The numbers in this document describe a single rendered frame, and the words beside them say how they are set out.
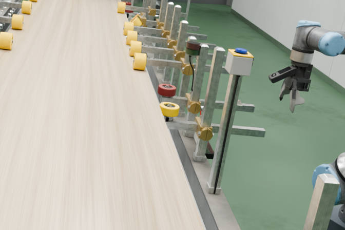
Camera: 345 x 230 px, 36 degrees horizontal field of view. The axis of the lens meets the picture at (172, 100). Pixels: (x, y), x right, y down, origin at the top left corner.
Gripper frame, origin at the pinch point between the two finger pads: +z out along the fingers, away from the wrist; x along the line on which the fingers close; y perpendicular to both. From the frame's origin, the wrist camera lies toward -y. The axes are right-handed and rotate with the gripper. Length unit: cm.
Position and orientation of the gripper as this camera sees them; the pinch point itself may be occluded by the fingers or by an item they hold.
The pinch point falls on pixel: (284, 106)
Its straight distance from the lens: 228.7
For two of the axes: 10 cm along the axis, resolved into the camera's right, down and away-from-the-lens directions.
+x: -1.4, -3.3, 9.3
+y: 9.8, 1.0, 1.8
